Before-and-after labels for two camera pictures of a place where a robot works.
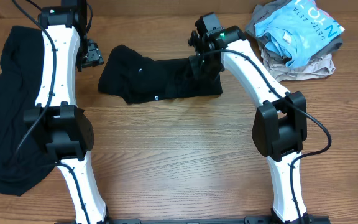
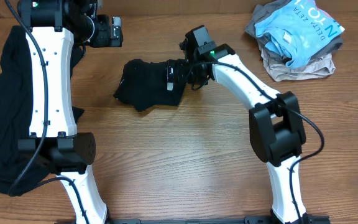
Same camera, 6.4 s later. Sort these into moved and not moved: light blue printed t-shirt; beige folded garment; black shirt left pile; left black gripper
Moved: left black gripper
Not moved: light blue printed t-shirt; beige folded garment; black shirt left pile
